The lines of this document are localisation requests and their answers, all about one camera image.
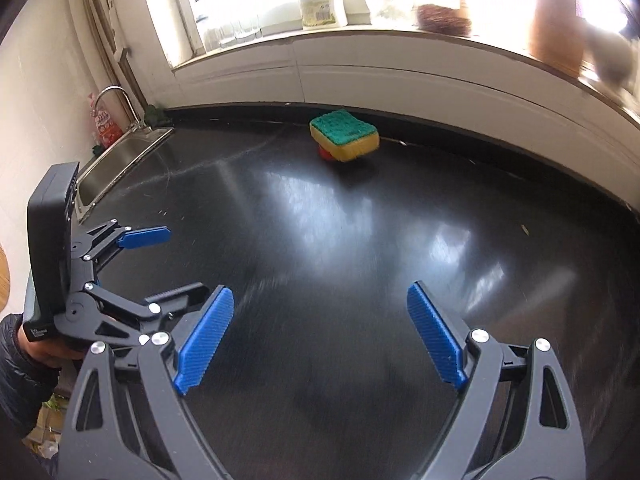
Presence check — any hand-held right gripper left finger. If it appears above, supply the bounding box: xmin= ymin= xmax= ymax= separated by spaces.
xmin=60 ymin=285 xmax=235 ymax=480

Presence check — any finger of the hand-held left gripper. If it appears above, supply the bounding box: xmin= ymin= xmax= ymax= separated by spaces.
xmin=55 ymin=281 xmax=211 ymax=356
xmin=70 ymin=219 xmax=172 ymax=273

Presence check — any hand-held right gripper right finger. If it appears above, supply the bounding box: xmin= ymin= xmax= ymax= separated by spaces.
xmin=406 ymin=281 xmax=586 ymax=480

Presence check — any person's left forearm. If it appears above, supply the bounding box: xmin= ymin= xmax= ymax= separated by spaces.
xmin=0 ymin=314 xmax=66 ymax=441

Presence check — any person's left hand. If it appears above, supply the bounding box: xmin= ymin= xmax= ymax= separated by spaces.
xmin=17 ymin=322 xmax=86 ymax=368

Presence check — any stainless steel sink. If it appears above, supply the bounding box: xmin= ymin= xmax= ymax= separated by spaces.
xmin=75 ymin=126 xmax=176 ymax=223

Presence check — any pink dish soap bottle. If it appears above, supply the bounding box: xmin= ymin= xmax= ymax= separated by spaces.
xmin=87 ymin=92 xmax=124 ymax=150

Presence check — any dark green scouring pad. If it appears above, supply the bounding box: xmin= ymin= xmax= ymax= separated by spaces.
xmin=144 ymin=104 xmax=172 ymax=127

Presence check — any cardboard box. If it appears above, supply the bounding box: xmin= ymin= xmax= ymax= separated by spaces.
xmin=22 ymin=392 xmax=71 ymax=448

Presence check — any chrome faucet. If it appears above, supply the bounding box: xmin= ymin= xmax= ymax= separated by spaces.
xmin=92 ymin=85 xmax=143 ymax=128

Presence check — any green and yellow sponge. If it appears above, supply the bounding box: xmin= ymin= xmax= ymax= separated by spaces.
xmin=309 ymin=111 xmax=381 ymax=162

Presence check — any brown scrubber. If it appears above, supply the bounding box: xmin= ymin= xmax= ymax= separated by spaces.
xmin=415 ymin=2 xmax=473 ymax=37

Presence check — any wooden cutting board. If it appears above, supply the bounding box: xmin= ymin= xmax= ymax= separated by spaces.
xmin=529 ymin=0 xmax=586 ymax=76

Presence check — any brown wall pipe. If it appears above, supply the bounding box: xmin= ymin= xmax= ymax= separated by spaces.
xmin=80 ymin=0 xmax=147 ymax=126

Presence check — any white window frame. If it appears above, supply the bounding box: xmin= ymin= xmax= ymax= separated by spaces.
xmin=135 ymin=0 xmax=211 ymax=68

